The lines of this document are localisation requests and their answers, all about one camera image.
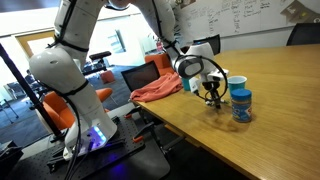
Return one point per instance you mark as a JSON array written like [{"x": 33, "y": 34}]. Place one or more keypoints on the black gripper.
[{"x": 211, "y": 85}]

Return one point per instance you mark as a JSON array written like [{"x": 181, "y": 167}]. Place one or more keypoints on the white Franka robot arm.
[{"x": 66, "y": 66}]

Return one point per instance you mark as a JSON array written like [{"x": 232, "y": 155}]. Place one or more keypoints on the small wrapped sweet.
[{"x": 208, "y": 103}]

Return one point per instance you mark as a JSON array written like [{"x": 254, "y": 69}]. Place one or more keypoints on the blue plastic cup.
[
  {"x": 186, "y": 85},
  {"x": 237, "y": 85}
]

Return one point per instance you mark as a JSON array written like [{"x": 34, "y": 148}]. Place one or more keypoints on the jar with blue lid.
[{"x": 241, "y": 108}]

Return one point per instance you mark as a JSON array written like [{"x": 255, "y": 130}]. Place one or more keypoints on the black mesh chair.
[
  {"x": 208, "y": 41},
  {"x": 305, "y": 35}
]

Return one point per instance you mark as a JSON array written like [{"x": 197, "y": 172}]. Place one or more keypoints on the orange cloth shirt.
[{"x": 156, "y": 88}]

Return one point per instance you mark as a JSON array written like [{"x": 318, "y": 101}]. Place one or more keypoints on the orange upholstered chair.
[
  {"x": 161, "y": 63},
  {"x": 60, "y": 113}
]

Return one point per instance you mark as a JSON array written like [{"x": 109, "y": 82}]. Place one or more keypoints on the black flat chair back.
[{"x": 140, "y": 76}]

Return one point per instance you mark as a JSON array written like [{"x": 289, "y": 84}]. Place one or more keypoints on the whiteboard with writing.
[{"x": 246, "y": 16}]

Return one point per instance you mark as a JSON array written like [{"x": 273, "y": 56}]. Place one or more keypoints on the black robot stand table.
[{"x": 133, "y": 163}]

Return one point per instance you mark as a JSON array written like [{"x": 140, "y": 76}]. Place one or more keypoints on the small orange stool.
[{"x": 107, "y": 77}]

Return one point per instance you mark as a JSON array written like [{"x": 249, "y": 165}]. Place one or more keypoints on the black padded bench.
[{"x": 100, "y": 55}]

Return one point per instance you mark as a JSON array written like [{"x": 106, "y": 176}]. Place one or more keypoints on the black tripod pole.
[{"x": 23, "y": 83}]

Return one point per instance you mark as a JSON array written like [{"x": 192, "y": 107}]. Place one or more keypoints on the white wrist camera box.
[{"x": 194, "y": 85}]

